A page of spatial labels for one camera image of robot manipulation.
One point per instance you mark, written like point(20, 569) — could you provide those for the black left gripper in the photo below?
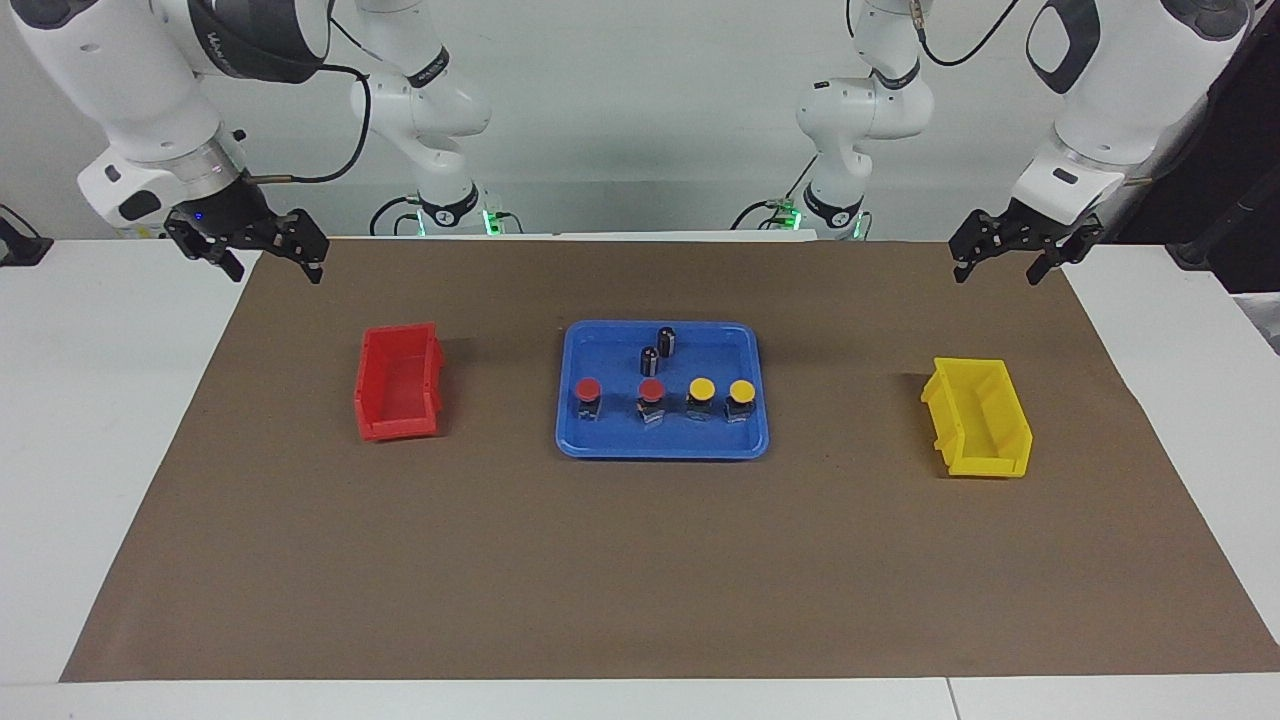
point(1040, 228)

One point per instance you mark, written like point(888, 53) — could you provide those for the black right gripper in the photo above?
point(225, 215)

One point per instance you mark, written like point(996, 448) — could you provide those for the yellow push button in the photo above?
point(741, 389)
point(702, 387)

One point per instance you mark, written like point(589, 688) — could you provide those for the red push button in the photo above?
point(588, 388)
point(651, 389)

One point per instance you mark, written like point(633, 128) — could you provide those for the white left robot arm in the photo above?
point(1130, 100)

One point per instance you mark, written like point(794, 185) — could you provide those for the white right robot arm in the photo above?
point(110, 80)

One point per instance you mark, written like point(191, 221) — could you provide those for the black stand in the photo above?
point(1200, 250)

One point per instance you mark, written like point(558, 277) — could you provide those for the yellow plastic bin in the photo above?
point(985, 420)

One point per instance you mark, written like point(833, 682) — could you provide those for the red plastic bin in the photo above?
point(400, 385)

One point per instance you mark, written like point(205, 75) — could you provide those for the black table clamp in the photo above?
point(20, 245)

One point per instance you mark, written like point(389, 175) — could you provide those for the small black cylinder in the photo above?
point(649, 362)
point(667, 343)

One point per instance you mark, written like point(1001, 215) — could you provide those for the blue plastic tray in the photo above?
point(680, 440)

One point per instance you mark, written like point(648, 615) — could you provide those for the brown table mat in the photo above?
point(640, 560)

